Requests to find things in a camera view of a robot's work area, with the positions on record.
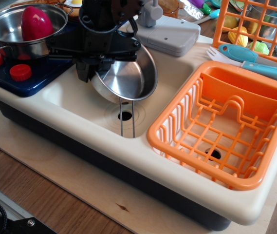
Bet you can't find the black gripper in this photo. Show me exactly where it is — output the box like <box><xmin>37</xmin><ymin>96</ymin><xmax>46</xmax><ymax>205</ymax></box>
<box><xmin>46</xmin><ymin>29</ymin><xmax>141</xmax><ymax>82</ymax></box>

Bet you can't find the steel frying pan wire handle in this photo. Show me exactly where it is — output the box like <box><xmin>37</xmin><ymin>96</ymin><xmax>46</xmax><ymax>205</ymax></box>
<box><xmin>91</xmin><ymin>43</ymin><xmax>159</xmax><ymax>139</ymax></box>

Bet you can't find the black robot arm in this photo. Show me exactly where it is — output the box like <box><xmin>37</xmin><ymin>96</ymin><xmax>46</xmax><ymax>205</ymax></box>
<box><xmin>47</xmin><ymin>0</ymin><xmax>144</xmax><ymax>82</ymax></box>

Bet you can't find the cream toy kitchen sink unit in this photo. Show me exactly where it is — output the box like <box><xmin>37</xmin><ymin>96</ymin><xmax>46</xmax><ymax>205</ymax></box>
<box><xmin>0</xmin><ymin>36</ymin><xmax>277</xmax><ymax>234</ymax></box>

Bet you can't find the orange plastic drying rack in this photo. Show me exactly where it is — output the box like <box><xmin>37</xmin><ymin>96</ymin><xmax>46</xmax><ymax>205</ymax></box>
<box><xmin>147</xmin><ymin>61</ymin><xmax>277</xmax><ymax>191</ymax></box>

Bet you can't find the magenta plastic toy vegetable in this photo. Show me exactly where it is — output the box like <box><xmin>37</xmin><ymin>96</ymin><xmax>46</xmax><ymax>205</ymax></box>
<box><xmin>21</xmin><ymin>6</ymin><xmax>54</xmax><ymax>41</ymax></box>

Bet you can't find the red stove knob right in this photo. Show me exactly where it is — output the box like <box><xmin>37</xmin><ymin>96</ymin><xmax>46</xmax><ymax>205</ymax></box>
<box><xmin>9</xmin><ymin>64</ymin><xmax>32</xmax><ymax>81</ymax></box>

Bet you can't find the grey toy faucet base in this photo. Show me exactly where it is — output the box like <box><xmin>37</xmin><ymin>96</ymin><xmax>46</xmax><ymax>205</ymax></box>
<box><xmin>134</xmin><ymin>0</ymin><xmax>201</xmax><ymax>57</ymax></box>

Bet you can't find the white plastic toy fork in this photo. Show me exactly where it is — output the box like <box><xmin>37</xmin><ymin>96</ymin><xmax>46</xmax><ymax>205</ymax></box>
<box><xmin>206</xmin><ymin>47</ymin><xmax>243</xmax><ymax>67</ymax></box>

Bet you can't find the purple green toy eggplant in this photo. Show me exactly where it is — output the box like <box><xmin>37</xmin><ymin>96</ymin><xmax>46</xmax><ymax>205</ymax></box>
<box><xmin>189</xmin><ymin>0</ymin><xmax>212</xmax><ymax>15</ymax></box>

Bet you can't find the yellow toy lemon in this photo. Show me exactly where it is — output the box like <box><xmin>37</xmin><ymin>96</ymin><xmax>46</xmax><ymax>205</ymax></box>
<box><xmin>223</xmin><ymin>15</ymin><xmax>238</xmax><ymax>29</ymax></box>

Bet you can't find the yellow toy corn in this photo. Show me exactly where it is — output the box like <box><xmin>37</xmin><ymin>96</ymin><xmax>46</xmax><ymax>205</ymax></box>
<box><xmin>227</xmin><ymin>26</ymin><xmax>249</xmax><ymax>47</ymax></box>

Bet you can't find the green toy lettuce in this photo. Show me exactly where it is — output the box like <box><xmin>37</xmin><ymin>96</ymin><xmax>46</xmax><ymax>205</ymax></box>
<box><xmin>249</xmin><ymin>41</ymin><xmax>270</xmax><ymax>55</ymax></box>

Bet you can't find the orange plastic grid basket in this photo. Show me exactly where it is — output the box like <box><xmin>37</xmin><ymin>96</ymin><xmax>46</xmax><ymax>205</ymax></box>
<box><xmin>212</xmin><ymin>0</ymin><xmax>277</xmax><ymax>62</ymax></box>

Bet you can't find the steel pot with handles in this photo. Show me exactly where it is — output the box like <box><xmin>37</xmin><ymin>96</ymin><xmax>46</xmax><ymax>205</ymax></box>
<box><xmin>0</xmin><ymin>3</ymin><xmax>68</xmax><ymax>60</ymax></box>

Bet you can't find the black metal bracket with screw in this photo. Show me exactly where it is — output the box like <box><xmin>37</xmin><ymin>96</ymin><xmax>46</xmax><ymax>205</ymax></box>
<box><xmin>1</xmin><ymin>217</ymin><xmax>56</xmax><ymax>234</ymax></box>

